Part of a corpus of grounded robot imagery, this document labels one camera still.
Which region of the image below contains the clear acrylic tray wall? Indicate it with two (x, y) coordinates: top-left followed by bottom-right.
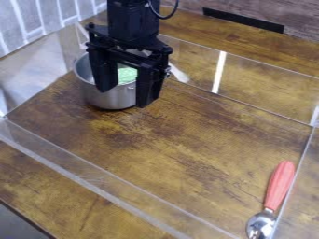
(0, 20), (319, 239)

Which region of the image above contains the green sponge object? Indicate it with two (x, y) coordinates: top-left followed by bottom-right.
(119, 64), (138, 85)

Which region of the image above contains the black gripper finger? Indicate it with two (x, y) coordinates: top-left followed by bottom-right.
(88, 50), (119, 92)
(136, 62), (167, 108)

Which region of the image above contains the red handled metal spoon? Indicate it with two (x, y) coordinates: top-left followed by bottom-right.
(246, 161), (295, 239)

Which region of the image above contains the silver metal pot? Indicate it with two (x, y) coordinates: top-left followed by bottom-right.
(72, 51), (172, 110)

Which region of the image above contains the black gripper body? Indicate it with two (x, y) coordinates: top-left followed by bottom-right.
(84, 0), (174, 67)

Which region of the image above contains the black cable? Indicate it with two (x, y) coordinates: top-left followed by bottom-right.
(147, 0), (180, 20)

